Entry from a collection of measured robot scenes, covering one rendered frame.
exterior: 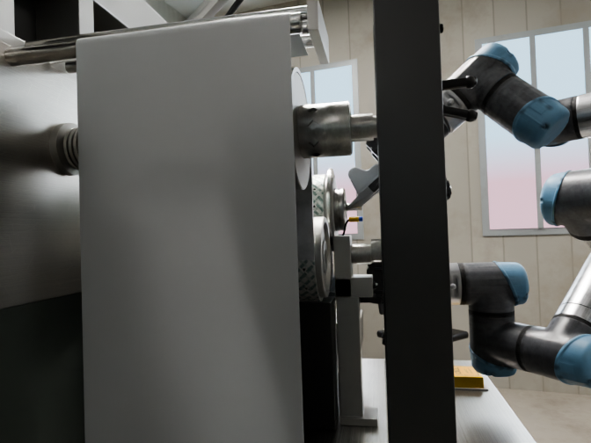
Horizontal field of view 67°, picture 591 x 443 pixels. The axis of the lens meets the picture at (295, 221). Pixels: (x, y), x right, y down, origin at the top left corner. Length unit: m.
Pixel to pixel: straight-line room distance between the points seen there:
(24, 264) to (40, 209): 0.07
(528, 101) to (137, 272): 0.61
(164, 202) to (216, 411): 0.22
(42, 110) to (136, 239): 0.24
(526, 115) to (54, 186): 0.68
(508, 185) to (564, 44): 1.05
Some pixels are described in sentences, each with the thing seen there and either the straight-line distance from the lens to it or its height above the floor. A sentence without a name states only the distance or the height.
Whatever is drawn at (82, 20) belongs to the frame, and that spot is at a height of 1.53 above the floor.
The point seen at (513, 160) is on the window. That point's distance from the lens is 3.67.
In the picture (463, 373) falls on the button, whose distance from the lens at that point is 0.99.
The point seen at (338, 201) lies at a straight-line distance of 0.75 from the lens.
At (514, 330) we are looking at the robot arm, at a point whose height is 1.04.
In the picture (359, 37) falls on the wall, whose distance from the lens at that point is 4.03.
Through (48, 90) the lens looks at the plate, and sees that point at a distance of 0.67.
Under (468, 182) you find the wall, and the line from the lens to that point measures 3.65.
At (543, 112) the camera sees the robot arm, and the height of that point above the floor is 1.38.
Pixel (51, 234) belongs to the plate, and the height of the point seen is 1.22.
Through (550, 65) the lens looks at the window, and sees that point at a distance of 3.85.
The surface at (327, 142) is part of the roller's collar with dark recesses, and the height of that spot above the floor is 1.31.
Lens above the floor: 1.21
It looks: 1 degrees up
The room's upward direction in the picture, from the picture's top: 2 degrees counter-clockwise
